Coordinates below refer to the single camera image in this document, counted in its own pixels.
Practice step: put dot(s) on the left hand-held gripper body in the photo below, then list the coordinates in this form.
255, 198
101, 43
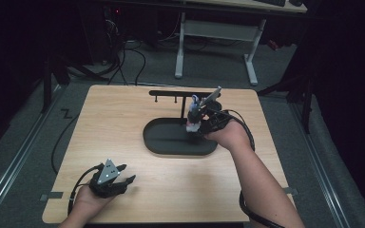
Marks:
107, 180

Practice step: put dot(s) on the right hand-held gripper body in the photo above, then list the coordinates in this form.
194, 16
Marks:
215, 118

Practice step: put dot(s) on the black key rack with tray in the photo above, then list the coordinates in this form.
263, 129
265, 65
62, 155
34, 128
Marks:
171, 136

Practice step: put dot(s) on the person's right hand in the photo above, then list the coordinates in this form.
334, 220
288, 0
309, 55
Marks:
231, 136

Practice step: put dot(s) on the person's left hand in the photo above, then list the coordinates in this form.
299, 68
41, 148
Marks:
90, 199

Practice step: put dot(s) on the grey tape strip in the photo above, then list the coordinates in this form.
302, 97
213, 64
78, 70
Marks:
51, 196
291, 191

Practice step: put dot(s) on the white-legged desk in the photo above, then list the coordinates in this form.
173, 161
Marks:
218, 30

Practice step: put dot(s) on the dark metal stand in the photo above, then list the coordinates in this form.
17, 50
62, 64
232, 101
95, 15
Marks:
304, 95

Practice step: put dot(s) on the small red object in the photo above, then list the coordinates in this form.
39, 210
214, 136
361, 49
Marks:
273, 44

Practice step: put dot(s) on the black metal stand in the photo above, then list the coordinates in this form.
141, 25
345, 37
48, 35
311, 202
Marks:
49, 82

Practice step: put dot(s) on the dark computer tower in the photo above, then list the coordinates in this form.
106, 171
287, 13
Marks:
112, 28

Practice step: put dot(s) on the metal floor rail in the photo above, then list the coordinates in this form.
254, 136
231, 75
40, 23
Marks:
15, 164
323, 171

